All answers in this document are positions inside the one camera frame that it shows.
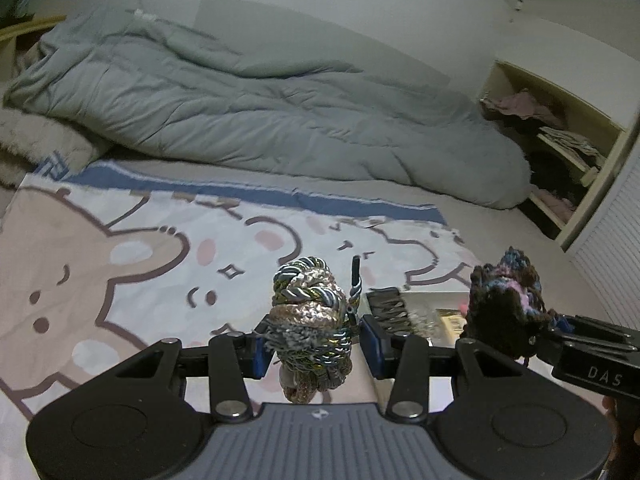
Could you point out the white louvered door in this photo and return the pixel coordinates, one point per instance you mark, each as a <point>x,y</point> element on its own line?
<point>612,250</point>

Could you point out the grey duvet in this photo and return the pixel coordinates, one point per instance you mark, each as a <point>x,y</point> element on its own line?
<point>260,110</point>

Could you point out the dark crocheted scrunchie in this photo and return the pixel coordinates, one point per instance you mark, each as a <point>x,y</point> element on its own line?
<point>505,305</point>

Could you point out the fluffy beige blanket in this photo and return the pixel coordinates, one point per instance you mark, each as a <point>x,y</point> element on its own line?
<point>45,145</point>

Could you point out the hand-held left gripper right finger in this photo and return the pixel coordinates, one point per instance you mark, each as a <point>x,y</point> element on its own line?
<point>372,355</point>

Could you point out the folded pink cloth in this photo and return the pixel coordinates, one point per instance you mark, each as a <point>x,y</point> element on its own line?
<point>555,204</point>

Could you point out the wooden side shelf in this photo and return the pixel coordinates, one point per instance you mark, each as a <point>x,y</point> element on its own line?
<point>25,30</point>

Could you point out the slim black hair clip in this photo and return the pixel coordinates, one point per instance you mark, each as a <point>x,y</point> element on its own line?
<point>356,280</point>

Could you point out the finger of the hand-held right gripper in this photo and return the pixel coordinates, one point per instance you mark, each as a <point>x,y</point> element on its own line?
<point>605,329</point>
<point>585,347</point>

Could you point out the folded beige clothes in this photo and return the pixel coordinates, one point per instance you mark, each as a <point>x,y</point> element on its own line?
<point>572,146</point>

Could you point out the braided metallic scrunchie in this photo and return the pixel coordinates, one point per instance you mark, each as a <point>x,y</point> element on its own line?
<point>310,320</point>

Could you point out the bear printed blanket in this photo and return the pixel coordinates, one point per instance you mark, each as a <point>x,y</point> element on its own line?
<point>150,260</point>

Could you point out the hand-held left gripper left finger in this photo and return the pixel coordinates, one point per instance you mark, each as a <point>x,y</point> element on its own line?
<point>258,356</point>

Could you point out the person's right hand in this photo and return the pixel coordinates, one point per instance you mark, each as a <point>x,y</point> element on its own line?
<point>626,449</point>

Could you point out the clear bag of hair pins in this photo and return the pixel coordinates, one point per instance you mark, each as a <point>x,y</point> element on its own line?
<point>440,322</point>

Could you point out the pink crumpled clothes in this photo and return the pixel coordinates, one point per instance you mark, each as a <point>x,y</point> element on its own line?
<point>525,106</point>

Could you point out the cream shelf cabinet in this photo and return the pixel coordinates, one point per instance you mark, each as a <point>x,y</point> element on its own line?
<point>595,195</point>

